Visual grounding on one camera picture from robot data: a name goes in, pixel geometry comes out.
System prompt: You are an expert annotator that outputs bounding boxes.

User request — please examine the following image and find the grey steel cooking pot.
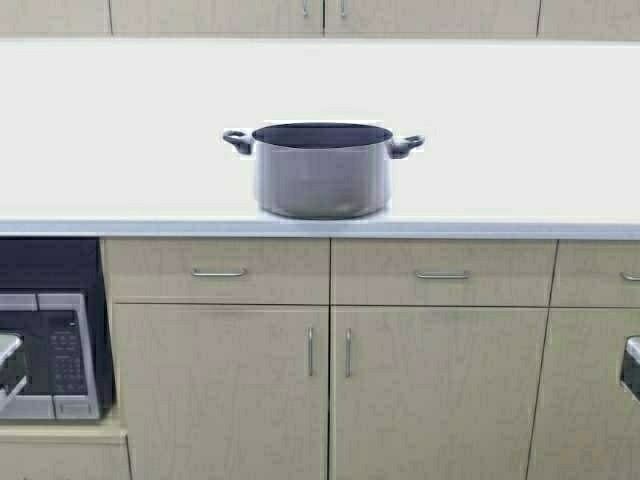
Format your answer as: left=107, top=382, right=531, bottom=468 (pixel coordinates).
left=222, top=122, right=425, bottom=220

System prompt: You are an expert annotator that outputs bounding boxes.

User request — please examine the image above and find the cabinet door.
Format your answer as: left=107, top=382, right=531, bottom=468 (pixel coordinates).
left=325, top=0, right=540, bottom=39
left=528, top=308, right=639, bottom=479
left=1, top=0, right=111, bottom=36
left=330, top=307, right=547, bottom=479
left=113, top=304, right=329, bottom=479
left=110, top=0, right=324, bottom=37
left=538, top=0, right=639, bottom=41

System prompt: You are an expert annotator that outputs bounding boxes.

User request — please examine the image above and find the beige drawer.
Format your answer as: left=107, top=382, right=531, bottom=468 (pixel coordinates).
left=103, top=238, right=330, bottom=305
left=331, top=239, right=556, bottom=307
left=551, top=240, right=639, bottom=308

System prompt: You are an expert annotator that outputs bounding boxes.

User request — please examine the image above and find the left beige drawer front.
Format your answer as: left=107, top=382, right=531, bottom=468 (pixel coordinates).
left=103, top=238, right=330, bottom=305

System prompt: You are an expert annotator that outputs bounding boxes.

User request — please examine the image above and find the far right beige drawer front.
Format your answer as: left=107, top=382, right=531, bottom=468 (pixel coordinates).
left=551, top=240, right=639, bottom=308

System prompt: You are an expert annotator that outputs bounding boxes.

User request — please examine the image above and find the stainless steel microwave oven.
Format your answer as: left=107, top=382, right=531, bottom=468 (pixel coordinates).
left=1, top=292, right=102, bottom=421

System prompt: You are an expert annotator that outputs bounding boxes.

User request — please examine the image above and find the beige panel below microwave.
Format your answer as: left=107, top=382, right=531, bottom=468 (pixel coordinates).
left=1, top=434, right=131, bottom=479

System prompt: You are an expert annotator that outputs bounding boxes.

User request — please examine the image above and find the left metal robot base bracket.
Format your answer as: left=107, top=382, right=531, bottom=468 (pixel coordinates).
left=1, top=333, right=28, bottom=410

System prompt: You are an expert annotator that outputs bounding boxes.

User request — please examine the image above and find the right metal robot base bracket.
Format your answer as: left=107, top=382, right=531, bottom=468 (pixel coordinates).
left=620, top=336, right=640, bottom=401

